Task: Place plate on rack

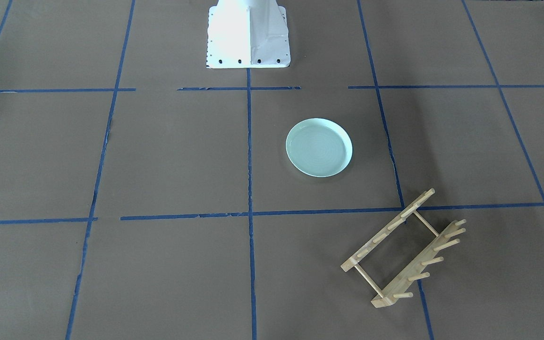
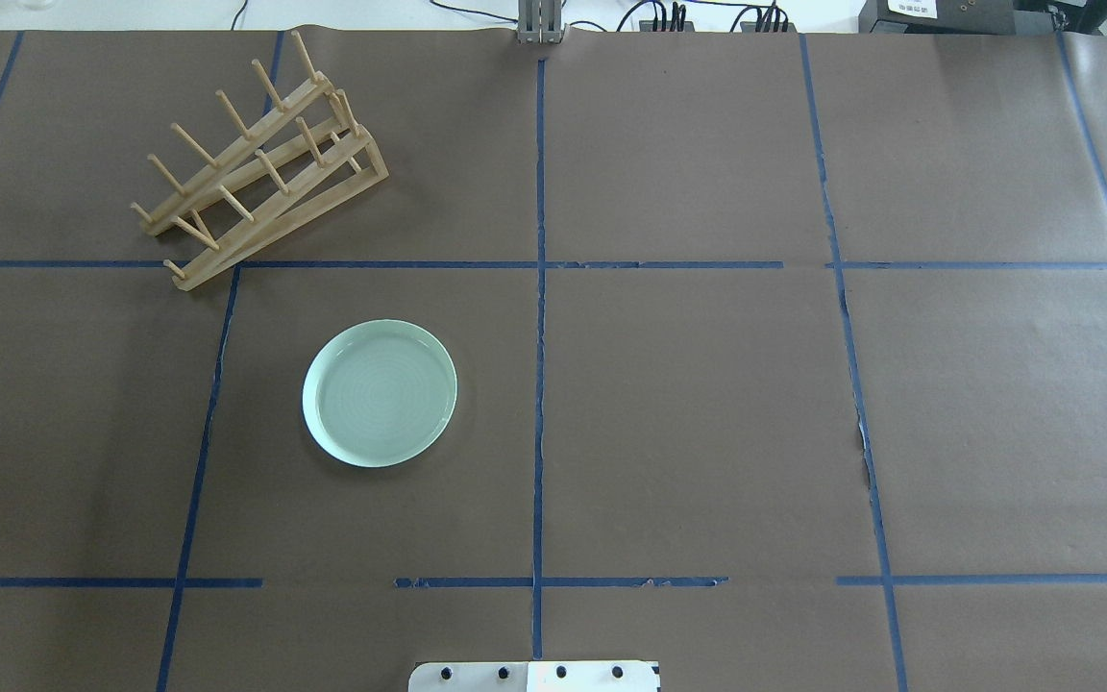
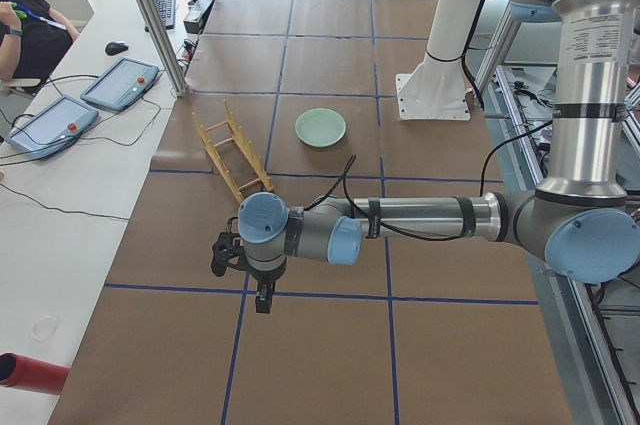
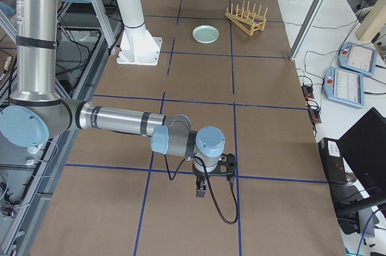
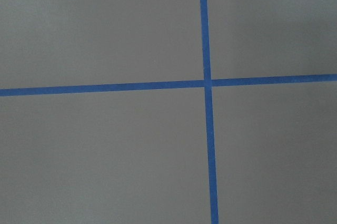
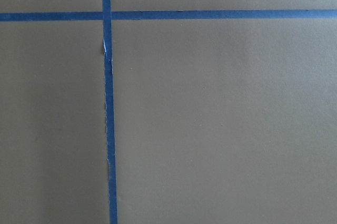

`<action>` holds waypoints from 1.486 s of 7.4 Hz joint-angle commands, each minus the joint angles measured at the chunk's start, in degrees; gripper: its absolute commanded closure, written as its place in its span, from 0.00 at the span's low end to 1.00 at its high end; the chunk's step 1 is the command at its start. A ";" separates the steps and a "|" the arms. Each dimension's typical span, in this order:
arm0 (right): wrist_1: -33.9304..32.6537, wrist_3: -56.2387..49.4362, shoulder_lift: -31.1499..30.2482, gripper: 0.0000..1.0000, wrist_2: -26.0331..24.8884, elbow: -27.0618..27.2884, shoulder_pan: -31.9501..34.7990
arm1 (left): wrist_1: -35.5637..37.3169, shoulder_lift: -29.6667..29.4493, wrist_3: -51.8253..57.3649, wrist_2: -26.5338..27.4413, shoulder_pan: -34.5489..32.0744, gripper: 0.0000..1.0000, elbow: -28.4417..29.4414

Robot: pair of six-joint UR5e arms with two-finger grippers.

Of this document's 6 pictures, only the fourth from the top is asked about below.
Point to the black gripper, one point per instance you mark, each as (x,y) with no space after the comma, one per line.
(200,175)

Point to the mint green plate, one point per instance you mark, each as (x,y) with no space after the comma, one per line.
(205,34)

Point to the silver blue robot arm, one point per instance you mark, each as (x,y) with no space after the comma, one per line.
(170,135)

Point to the wooden plate rack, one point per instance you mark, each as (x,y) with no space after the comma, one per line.
(248,20)

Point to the black computer box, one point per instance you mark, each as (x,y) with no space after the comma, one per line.
(332,161)

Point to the black laptop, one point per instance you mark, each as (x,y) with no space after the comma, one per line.
(363,148)

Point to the lower blue teach pendant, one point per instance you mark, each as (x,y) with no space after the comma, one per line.
(344,86)

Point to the blue teach pendant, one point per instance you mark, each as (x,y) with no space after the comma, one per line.
(358,58)
(344,86)

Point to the upper blue teach pendant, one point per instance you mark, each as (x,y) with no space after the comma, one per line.
(358,58)

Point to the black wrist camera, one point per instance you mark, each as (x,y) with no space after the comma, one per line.
(226,165)

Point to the white pedestal column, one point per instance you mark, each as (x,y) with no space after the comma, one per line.
(137,45)

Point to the aluminium side frame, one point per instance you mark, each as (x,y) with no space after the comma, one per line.
(36,113)

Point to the aluminium frame post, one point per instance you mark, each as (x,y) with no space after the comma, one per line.
(306,26)

